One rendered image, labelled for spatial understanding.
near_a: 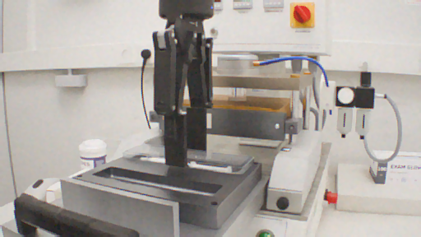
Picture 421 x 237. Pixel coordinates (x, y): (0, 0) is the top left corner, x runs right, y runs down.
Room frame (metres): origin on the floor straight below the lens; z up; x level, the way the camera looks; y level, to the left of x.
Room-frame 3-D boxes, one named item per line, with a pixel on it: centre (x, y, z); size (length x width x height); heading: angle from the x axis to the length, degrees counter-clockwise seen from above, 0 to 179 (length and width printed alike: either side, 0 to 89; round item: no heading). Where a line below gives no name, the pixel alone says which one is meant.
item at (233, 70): (0.69, -0.09, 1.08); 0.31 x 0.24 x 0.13; 66
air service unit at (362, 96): (0.69, -0.31, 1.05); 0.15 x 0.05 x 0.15; 66
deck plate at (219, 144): (0.70, -0.07, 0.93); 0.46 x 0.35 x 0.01; 156
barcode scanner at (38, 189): (0.84, 0.44, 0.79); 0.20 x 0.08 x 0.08; 159
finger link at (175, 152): (0.44, 0.04, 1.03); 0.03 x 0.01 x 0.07; 67
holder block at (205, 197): (0.43, 0.05, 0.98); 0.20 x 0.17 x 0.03; 66
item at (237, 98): (0.66, -0.06, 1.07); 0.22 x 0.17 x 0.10; 66
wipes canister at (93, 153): (0.97, 0.35, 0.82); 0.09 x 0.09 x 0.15
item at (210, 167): (0.46, 0.03, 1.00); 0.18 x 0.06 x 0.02; 67
